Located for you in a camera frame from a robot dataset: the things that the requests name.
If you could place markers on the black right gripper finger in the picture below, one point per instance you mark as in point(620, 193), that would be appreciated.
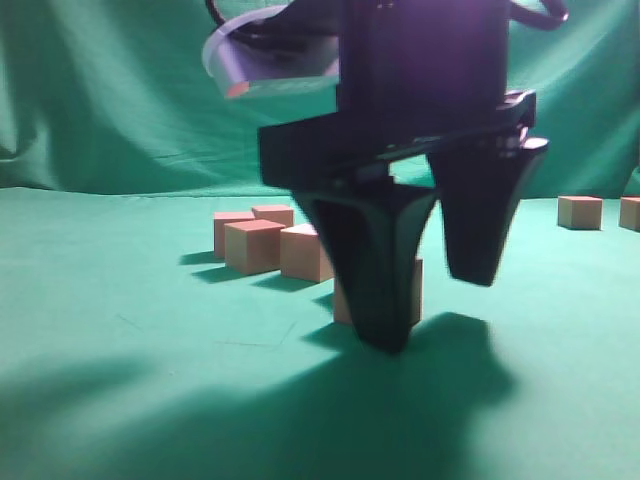
point(371, 235)

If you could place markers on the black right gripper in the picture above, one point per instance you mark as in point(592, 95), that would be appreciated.
point(422, 76)

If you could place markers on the pink cube light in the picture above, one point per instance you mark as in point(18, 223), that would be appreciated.
point(302, 255)

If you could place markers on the pink cube large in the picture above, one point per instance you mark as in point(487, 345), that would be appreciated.
point(341, 312)

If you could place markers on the pink cube placed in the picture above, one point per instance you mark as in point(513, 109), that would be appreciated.
point(277, 213)

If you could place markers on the pink cube far column rear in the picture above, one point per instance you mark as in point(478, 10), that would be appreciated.
point(579, 212)

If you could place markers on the pink cube column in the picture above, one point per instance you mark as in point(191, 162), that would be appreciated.
point(629, 213)
point(579, 212)

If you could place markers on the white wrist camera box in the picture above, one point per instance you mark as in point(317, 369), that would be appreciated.
point(277, 50)

